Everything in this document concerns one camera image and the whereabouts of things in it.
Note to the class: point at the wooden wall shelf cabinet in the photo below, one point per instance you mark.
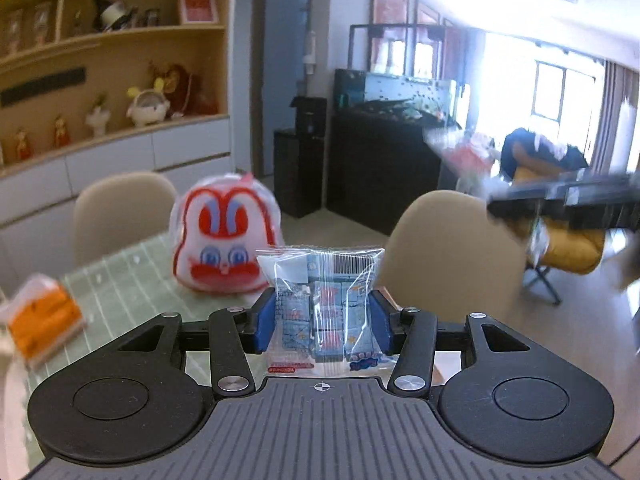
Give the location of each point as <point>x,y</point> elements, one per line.
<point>110,155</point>

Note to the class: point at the white wall device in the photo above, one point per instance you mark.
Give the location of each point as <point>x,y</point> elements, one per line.
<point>311,55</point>

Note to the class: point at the orange tissue box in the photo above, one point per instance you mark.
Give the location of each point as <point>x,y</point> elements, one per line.
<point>45,320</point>

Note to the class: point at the clear blue candy packet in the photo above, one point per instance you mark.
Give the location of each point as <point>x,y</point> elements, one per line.
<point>320,310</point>

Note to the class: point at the white vase with plant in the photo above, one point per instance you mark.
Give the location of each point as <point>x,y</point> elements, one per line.
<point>97,120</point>

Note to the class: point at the red shelf decoration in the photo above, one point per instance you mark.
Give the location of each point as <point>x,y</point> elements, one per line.
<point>190,95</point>

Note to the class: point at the black fish tank stand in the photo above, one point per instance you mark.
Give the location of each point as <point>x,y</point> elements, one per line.
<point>380,170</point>

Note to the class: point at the yellow lounge chair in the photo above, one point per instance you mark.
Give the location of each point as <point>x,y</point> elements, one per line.
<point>570,250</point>

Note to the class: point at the glass fish tank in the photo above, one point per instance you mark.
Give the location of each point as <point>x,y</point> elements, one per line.
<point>400,92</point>

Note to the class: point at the beige curtain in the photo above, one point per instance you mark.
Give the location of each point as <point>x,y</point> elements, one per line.
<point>622,110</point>

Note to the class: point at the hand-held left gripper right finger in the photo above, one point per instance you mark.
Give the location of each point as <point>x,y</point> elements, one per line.
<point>380,320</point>

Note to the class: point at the red framed photo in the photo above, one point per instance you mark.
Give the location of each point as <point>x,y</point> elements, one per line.
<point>199,5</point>

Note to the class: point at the black white figurine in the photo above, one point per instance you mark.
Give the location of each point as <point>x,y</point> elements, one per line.
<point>115,12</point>

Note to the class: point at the red white rabbit bag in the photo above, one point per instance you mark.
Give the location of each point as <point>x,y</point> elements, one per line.
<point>220,240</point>

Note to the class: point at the red framed wall picture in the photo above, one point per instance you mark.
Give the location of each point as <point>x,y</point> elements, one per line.
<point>427,25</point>
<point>390,5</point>
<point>452,45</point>

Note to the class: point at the red printed snack packet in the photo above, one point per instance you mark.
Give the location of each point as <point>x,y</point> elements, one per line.
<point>467,152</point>

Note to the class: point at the black side cabinet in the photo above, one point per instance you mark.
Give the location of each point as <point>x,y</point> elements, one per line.
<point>300,175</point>

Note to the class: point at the black wall strip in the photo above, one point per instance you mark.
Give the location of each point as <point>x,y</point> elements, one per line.
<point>45,85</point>

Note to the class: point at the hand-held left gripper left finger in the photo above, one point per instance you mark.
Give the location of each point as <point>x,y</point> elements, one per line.
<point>265,322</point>

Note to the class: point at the black garment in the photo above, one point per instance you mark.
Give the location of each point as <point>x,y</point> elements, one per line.
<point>530,150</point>

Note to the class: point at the beige chair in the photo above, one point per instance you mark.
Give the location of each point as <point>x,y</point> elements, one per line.
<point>120,210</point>
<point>450,250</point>

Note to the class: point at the red figurine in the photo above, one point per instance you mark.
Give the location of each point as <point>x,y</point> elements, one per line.
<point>21,145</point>
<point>60,132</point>

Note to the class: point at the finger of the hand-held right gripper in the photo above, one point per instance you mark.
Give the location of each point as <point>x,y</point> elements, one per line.
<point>525,202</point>

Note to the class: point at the black countertop appliance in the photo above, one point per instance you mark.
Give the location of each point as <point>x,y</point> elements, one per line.
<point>310,115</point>

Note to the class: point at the green checked tablecloth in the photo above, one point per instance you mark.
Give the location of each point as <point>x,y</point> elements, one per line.
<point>130,285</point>

